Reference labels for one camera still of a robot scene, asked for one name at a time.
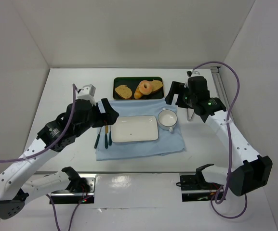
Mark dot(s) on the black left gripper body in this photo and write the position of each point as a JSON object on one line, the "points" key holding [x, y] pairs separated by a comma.
{"points": [[101, 111]]}

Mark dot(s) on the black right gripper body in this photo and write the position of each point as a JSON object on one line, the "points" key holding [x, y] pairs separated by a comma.
{"points": [[179, 95]]}

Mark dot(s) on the metal kitchen tongs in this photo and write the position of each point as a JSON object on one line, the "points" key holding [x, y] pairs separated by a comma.
{"points": [[189, 114]]}

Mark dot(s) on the orange glazed donut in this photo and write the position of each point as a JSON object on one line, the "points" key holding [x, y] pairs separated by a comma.
{"points": [[145, 87]]}

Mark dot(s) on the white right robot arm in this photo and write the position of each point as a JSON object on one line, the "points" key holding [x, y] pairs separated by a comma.
{"points": [[249, 170]]}

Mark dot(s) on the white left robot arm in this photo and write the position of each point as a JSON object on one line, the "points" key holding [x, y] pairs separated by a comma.
{"points": [[16, 187]]}

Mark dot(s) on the right bread slice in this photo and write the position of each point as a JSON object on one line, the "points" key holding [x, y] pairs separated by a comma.
{"points": [[157, 85]]}

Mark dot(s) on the bread slice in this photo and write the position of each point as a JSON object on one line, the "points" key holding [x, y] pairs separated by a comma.
{"points": [[157, 85], [124, 92]]}

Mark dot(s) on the left bread slice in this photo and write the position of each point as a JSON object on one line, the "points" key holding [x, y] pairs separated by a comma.
{"points": [[124, 92]]}

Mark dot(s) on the striped bread roll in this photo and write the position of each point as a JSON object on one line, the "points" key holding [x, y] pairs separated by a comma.
{"points": [[138, 94]]}

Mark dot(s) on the white rectangular plate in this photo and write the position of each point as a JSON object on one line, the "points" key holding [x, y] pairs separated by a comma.
{"points": [[135, 129]]}

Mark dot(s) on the dark green serving tray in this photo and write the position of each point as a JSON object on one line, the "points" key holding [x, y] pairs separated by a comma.
{"points": [[133, 84]]}

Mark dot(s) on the gold knife green handle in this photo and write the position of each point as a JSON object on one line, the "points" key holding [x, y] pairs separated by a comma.
{"points": [[106, 137]]}

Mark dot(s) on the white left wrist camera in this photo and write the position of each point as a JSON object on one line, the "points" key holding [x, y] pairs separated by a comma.
{"points": [[87, 92]]}

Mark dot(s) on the gold spoon green handle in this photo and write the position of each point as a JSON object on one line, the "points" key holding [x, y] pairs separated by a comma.
{"points": [[109, 137]]}

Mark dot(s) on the aluminium rail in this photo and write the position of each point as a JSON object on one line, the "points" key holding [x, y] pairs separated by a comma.
{"points": [[215, 70]]}

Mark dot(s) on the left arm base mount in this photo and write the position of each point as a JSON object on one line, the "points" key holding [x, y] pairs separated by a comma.
{"points": [[82, 192]]}

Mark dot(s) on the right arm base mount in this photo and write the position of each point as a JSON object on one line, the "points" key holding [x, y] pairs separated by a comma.
{"points": [[192, 190]]}

